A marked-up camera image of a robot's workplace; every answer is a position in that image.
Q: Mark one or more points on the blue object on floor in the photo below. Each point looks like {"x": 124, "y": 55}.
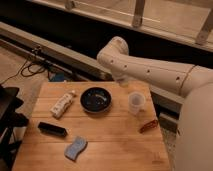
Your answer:
{"x": 58, "y": 78}

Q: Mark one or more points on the dark blue bowl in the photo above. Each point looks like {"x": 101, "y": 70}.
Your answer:
{"x": 95, "y": 100}

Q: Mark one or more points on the translucent plastic cup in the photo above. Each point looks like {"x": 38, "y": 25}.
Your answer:
{"x": 136, "y": 102}

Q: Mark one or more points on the brown hair clip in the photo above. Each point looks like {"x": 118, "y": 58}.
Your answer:
{"x": 149, "y": 125}

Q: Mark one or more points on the black rectangular box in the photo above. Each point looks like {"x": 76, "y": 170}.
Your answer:
{"x": 52, "y": 129}

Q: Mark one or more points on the white tube bottle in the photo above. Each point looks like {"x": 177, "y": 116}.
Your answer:
{"x": 62, "y": 104}

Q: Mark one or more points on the black chair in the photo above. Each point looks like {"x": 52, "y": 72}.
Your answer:
{"x": 9, "y": 119}

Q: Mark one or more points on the translucent amber end tool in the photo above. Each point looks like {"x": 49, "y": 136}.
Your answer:
{"x": 124, "y": 84}

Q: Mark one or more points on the blue sponge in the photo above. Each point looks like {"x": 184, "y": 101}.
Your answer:
{"x": 75, "y": 148}

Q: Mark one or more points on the wooden folding table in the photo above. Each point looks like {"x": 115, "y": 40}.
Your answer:
{"x": 114, "y": 140}

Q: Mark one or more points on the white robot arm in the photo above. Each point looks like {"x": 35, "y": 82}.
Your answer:
{"x": 194, "y": 138}

